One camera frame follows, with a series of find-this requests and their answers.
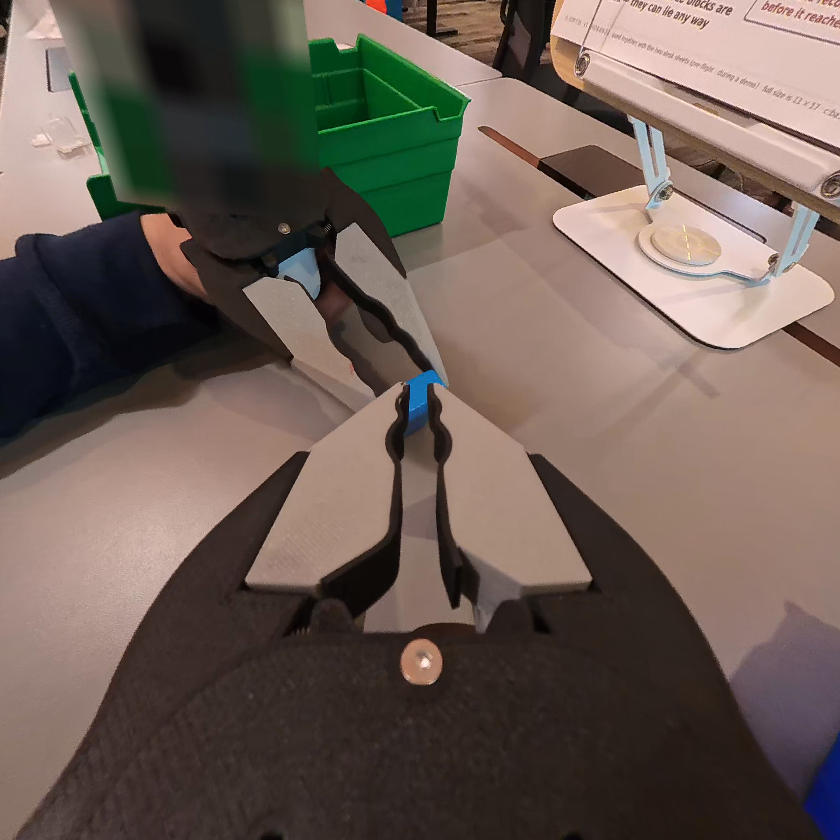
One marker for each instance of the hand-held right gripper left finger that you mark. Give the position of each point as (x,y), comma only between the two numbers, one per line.
(321,518)

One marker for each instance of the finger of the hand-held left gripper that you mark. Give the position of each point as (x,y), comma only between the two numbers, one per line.
(387,282)
(295,321)

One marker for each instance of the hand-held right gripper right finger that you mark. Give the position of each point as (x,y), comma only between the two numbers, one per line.
(512,518)

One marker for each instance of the green plastic bin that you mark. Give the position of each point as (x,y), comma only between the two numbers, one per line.
(407,164)

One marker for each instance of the blue rectangular block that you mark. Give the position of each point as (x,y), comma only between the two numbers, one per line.
(417,407)

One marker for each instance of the blue plastic bin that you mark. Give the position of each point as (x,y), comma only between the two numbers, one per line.
(825,800)

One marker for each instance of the person's left forearm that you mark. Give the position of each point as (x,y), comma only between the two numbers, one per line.
(79,308)

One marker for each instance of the person's left hand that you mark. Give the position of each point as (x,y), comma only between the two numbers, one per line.
(174,256)

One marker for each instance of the wooden backing board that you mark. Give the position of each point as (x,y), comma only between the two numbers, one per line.
(564,65)

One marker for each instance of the black office chair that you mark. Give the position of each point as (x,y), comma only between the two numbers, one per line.
(525,33)

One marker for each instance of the white document stand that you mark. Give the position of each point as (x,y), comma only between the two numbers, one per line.
(722,308)

